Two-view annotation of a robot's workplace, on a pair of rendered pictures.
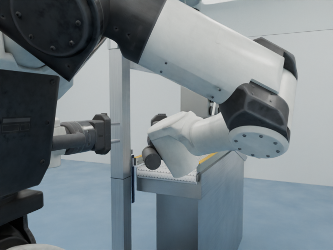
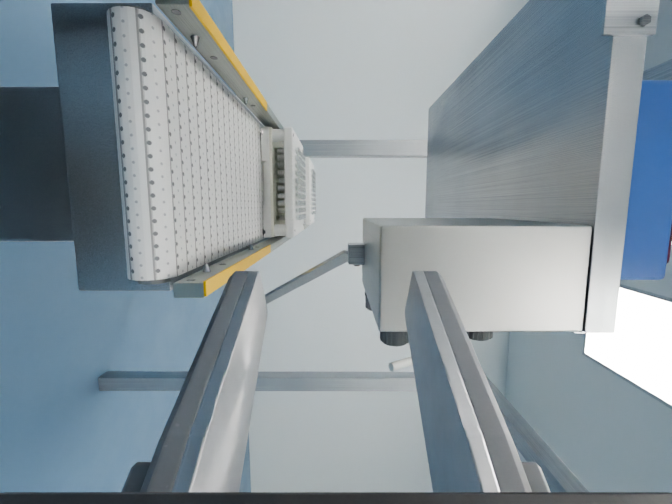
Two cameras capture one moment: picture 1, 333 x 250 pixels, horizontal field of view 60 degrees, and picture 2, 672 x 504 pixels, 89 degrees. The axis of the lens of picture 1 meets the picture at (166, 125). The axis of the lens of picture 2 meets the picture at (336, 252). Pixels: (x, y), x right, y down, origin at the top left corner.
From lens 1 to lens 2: 0.80 m
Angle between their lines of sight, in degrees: 32
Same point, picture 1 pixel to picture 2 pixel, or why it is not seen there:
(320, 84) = not seen: hidden behind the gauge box
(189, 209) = (65, 210)
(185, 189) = (102, 231)
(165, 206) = (54, 125)
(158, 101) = (348, 37)
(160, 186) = (91, 122)
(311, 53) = not seen: hidden behind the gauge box
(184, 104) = (427, 243)
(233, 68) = not seen: outside the picture
